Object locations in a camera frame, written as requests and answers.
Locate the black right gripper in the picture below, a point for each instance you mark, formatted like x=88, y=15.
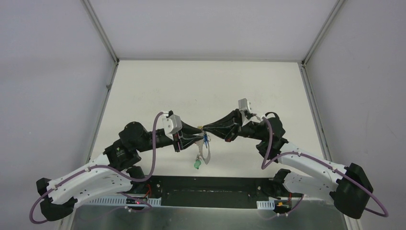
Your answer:
x=224, y=128

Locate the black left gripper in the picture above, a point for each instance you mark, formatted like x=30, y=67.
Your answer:
x=177, y=141

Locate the grey perforated key organizer plate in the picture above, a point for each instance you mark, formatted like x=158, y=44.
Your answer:
x=204, y=154

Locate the blue tagged key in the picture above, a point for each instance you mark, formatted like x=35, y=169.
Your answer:
x=206, y=140

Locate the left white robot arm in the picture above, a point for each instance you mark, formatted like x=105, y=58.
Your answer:
x=129, y=161

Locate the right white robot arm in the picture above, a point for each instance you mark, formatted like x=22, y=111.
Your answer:
x=346, y=187

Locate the green tagged key on plate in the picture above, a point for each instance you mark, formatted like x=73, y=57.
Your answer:
x=197, y=164

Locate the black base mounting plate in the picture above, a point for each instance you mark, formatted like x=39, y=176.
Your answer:
x=216, y=192

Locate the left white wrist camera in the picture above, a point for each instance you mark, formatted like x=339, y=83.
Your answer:
x=171, y=123

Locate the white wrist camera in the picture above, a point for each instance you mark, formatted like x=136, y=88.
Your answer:
x=171, y=123
x=244, y=106

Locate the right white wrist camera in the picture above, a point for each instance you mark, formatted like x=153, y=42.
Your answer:
x=244, y=106

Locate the left white cable duct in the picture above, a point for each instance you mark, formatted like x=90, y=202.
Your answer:
x=124, y=201

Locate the white cable duct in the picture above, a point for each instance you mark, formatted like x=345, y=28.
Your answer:
x=265, y=205
x=124, y=201

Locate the right white cable duct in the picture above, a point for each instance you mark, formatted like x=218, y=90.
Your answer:
x=265, y=205

